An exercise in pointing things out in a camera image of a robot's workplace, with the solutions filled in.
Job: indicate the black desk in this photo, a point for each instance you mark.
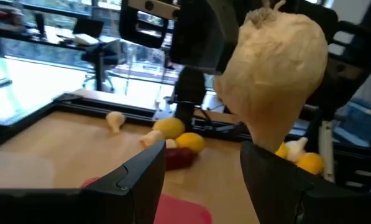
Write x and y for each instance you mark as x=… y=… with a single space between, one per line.
x=33 y=37

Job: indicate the black office chair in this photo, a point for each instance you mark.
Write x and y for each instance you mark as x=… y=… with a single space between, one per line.
x=99 y=59

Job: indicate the white device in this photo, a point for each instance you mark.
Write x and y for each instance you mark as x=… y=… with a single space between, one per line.
x=85 y=40

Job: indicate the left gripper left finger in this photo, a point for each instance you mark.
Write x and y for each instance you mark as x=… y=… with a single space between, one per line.
x=110 y=202

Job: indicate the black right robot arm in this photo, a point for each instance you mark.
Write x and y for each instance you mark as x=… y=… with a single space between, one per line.
x=200 y=34

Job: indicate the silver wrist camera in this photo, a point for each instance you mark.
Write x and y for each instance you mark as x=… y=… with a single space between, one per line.
x=154 y=7

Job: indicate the white garlic bulb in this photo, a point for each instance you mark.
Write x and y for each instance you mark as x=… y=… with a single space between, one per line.
x=272 y=62
x=295 y=149
x=115 y=119
x=151 y=137
x=171 y=143

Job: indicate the black laptop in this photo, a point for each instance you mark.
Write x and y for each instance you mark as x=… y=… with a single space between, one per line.
x=89 y=28

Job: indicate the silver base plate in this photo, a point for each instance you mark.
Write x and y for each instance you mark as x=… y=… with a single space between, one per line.
x=164 y=111

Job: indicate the red chili pepper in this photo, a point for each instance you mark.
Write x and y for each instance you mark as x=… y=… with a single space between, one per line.
x=180 y=158

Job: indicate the blue bin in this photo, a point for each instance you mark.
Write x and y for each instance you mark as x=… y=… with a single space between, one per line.
x=359 y=124

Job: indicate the silver vertical bar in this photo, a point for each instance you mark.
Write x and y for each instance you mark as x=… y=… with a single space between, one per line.
x=327 y=149

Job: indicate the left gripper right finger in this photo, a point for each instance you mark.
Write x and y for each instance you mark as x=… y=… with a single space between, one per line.
x=297 y=202

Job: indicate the pink translucent plastic bin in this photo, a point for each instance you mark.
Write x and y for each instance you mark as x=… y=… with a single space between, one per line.
x=182 y=211

